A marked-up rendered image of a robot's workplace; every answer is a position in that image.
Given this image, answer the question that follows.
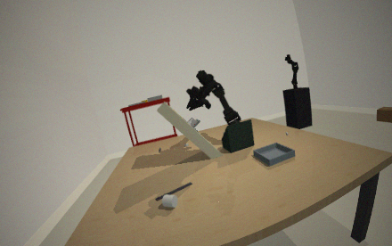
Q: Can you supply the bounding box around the beige service panel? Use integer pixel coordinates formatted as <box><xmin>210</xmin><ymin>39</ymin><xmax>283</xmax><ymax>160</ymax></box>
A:
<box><xmin>157</xmin><ymin>102</ymin><xmax>224</xmax><ymax>159</ymax></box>

